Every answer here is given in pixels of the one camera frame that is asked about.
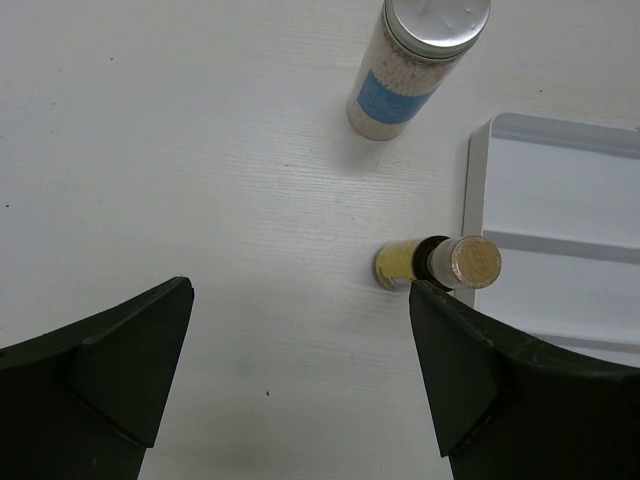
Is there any left tall blue-label jar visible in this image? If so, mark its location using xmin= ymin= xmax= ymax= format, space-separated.
xmin=346 ymin=0 xmax=491 ymax=141

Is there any white divided tray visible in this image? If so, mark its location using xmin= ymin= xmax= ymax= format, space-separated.
xmin=459 ymin=113 xmax=639 ymax=366

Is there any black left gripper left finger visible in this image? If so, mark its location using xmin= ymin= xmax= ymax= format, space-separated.
xmin=1 ymin=277 xmax=194 ymax=479

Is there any small yellow-label bottle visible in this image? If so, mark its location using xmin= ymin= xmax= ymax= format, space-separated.
xmin=373 ymin=235 xmax=502 ymax=292

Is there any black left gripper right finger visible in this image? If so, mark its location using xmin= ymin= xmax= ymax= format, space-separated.
xmin=409 ymin=281 xmax=639 ymax=479

